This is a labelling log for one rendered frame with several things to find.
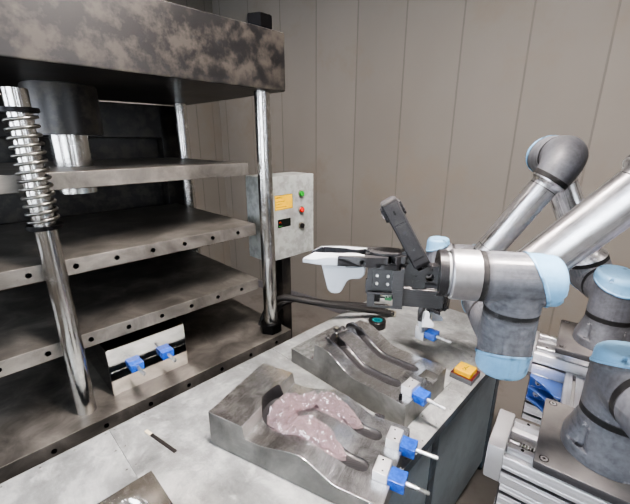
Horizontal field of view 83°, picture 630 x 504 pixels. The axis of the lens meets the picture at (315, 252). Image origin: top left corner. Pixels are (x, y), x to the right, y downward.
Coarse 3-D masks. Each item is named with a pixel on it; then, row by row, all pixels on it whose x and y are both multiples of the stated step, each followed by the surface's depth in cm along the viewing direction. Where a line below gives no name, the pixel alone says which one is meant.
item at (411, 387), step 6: (408, 378) 112; (402, 384) 109; (408, 384) 109; (414, 384) 109; (402, 390) 110; (408, 390) 108; (414, 390) 108; (420, 390) 109; (426, 390) 109; (414, 396) 107; (420, 396) 106; (426, 396) 106; (420, 402) 106; (426, 402) 107; (432, 402) 105; (444, 408) 103
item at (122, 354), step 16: (176, 320) 139; (128, 336) 128; (144, 336) 128; (160, 336) 131; (176, 336) 136; (96, 352) 130; (112, 352) 120; (128, 352) 124; (144, 352) 128; (176, 352) 137; (96, 368) 136; (112, 368) 121; (128, 368) 125; (144, 368) 130; (160, 368) 134; (112, 384) 123; (128, 384) 127
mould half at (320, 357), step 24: (312, 360) 131; (336, 360) 122; (384, 360) 127; (408, 360) 127; (336, 384) 124; (360, 384) 116; (384, 384) 114; (432, 384) 116; (384, 408) 110; (408, 408) 106
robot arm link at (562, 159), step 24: (552, 144) 99; (576, 144) 96; (552, 168) 96; (576, 168) 95; (528, 192) 101; (552, 192) 98; (504, 216) 105; (528, 216) 101; (480, 240) 110; (504, 240) 104
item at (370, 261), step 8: (344, 256) 51; (352, 256) 51; (360, 256) 51; (368, 256) 51; (376, 256) 52; (384, 256) 52; (344, 264) 52; (352, 264) 51; (360, 264) 51; (368, 264) 50; (376, 264) 51
